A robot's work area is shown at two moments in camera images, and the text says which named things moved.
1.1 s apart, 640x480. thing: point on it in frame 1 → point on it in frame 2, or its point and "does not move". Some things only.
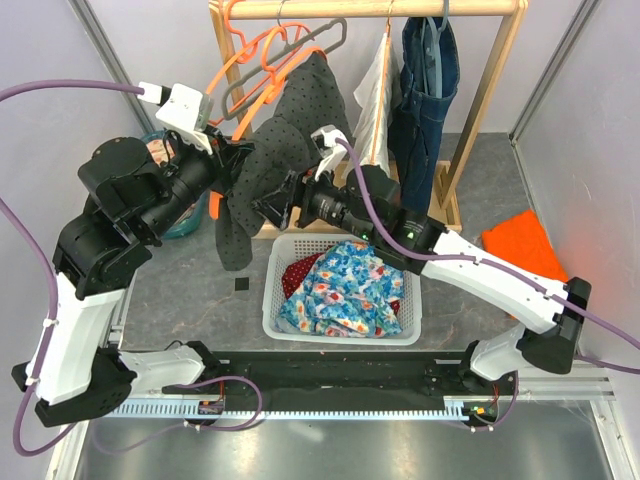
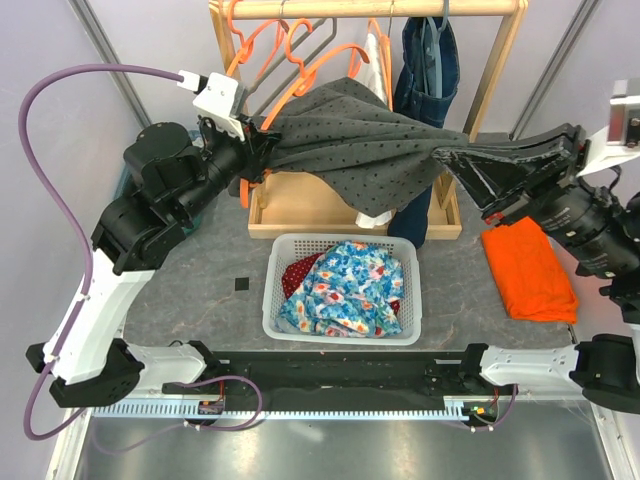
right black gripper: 275,206 → 506,177
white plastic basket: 280,246 does not move
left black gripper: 228,158 → 258,145
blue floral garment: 349,291 does not move
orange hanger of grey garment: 275,83 → 300,87
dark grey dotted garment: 306,101 → 349,138
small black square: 241,283 does not move
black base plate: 326,377 does not move
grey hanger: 266,93 → 307,37
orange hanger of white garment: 387,36 → 386,61
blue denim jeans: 415,122 does not move
